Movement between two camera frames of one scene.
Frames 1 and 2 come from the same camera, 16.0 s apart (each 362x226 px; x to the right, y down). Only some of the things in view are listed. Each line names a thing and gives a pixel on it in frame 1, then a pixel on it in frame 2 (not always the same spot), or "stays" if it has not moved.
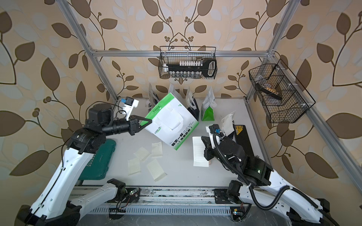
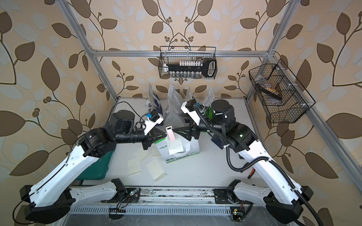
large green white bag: x=171 y=123 to x=173 y=147
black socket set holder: x=193 y=68 stays
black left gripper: x=135 y=126 to x=149 y=138
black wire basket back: x=188 y=62 stays
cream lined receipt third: x=155 y=170 stays
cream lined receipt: x=199 y=147 to x=175 y=146
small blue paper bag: x=153 y=99 stays
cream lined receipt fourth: x=157 y=149 stays
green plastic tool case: x=97 y=167 stays
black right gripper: x=209 y=148 to x=189 y=135
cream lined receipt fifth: x=142 y=153 stays
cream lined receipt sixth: x=134 y=166 stays
